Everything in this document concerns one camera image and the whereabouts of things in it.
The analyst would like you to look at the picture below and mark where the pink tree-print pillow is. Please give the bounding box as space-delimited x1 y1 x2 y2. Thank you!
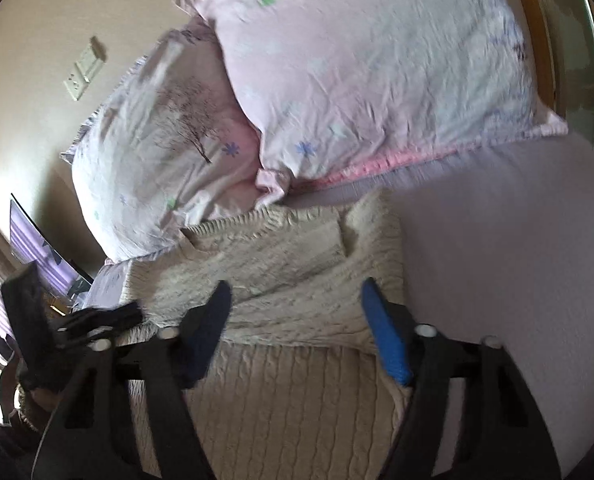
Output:
62 16 289 262

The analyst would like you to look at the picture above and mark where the lavender bed sheet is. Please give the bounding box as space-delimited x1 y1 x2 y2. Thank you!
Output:
81 129 594 478

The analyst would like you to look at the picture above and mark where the pink flower-print pillow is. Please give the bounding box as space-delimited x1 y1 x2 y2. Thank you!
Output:
175 0 568 197

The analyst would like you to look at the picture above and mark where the wooden headboard frame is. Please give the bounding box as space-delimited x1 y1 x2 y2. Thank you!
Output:
519 0 594 148

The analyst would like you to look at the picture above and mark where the white wall switch plate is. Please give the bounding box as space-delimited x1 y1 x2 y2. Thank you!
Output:
64 36 106 102

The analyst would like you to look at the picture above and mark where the beige cable-knit sweater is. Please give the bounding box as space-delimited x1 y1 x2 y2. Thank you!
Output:
121 190 406 479

